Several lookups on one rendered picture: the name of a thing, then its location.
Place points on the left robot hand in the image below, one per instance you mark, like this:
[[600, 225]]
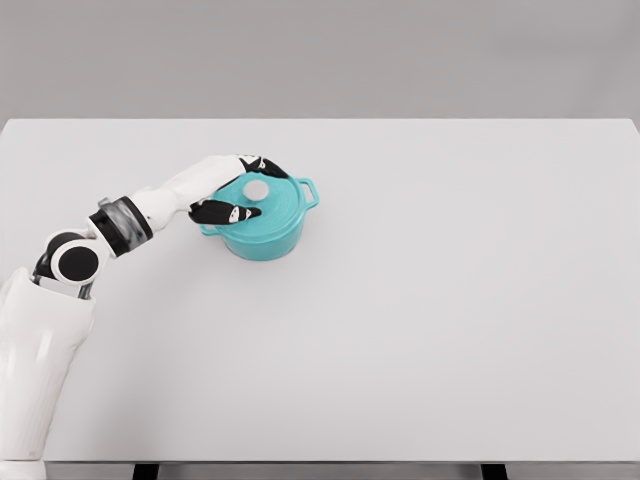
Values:
[[205, 176]]

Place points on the teal pot lid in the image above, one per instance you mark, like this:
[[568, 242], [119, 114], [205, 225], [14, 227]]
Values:
[[272, 202]]

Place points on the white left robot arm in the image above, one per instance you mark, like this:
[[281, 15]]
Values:
[[35, 320]]

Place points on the teal pot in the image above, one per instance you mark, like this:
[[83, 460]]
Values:
[[265, 242]]

